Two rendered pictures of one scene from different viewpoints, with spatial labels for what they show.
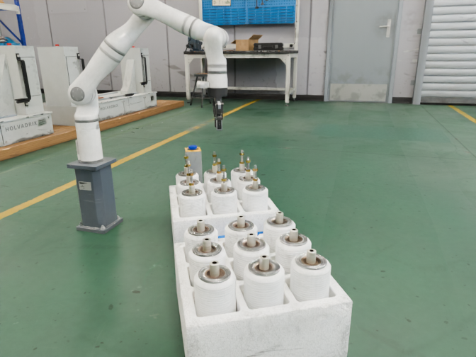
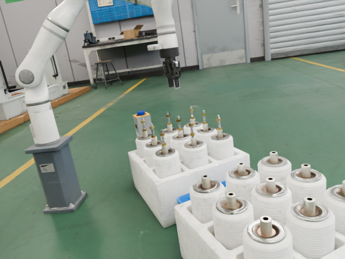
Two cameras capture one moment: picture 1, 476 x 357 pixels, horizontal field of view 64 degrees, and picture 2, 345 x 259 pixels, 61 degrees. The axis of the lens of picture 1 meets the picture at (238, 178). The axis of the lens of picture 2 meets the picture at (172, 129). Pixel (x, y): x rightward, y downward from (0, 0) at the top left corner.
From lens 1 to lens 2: 0.42 m
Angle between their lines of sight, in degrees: 9
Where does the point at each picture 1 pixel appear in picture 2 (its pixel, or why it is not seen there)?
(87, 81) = (35, 61)
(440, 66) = (280, 29)
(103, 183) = (64, 162)
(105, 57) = (51, 34)
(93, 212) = (59, 192)
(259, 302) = (318, 251)
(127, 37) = (70, 13)
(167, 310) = not seen: outside the picture
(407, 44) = (253, 17)
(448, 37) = (282, 8)
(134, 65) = not seen: hidden behind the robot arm
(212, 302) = not seen: outside the picture
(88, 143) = (44, 125)
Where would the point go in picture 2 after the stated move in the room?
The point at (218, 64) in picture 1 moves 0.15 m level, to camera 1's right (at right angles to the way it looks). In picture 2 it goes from (169, 24) to (208, 18)
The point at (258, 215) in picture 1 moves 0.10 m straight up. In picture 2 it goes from (231, 161) to (229, 136)
